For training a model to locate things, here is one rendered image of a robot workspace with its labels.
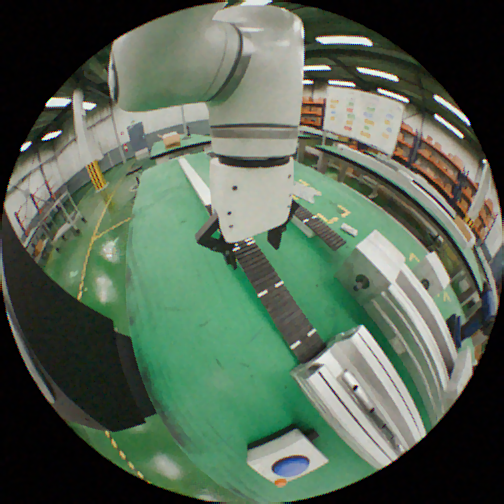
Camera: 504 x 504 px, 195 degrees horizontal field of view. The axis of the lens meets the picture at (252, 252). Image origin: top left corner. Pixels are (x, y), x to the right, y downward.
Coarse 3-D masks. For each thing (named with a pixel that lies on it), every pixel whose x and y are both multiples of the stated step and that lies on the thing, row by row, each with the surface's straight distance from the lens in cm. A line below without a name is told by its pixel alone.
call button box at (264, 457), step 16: (288, 432) 27; (256, 448) 27; (272, 448) 25; (288, 448) 24; (304, 448) 25; (256, 464) 25; (272, 464) 26; (320, 464) 29; (272, 480) 29; (288, 480) 30
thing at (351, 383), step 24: (336, 336) 28; (360, 336) 21; (312, 360) 24; (336, 360) 24; (360, 360) 23; (384, 360) 24; (312, 384) 18; (336, 384) 20; (360, 384) 25; (384, 384) 25; (336, 408) 20; (360, 408) 27; (384, 408) 32; (408, 408) 32; (336, 432) 33; (360, 432) 25; (384, 432) 34; (408, 432) 39; (384, 456) 35
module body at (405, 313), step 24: (408, 288) 36; (384, 312) 32; (408, 312) 30; (432, 312) 39; (408, 336) 34; (432, 336) 36; (408, 360) 39; (432, 360) 38; (432, 384) 45; (432, 408) 57
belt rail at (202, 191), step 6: (180, 162) 102; (186, 162) 97; (186, 168) 84; (186, 174) 78; (192, 174) 72; (192, 180) 65; (198, 180) 63; (192, 186) 65; (198, 186) 57; (204, 186) 56; (198, 192) 53; (204, 192) 52; (204, 198) 48; (210, 198) 47; (204, 204) 46
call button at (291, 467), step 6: (282, 462) 25; (288, 462) 24; (294, 462) 24; (300, 462) 25; (306, 462) 25; (276, 468) 25; (282, 468) 25; (288, 468) 25; (294, 468) 25; (300, 468) 26; (306, 468) 26; (282, 474) 26; (288, 474) 26; (294, 474) 26
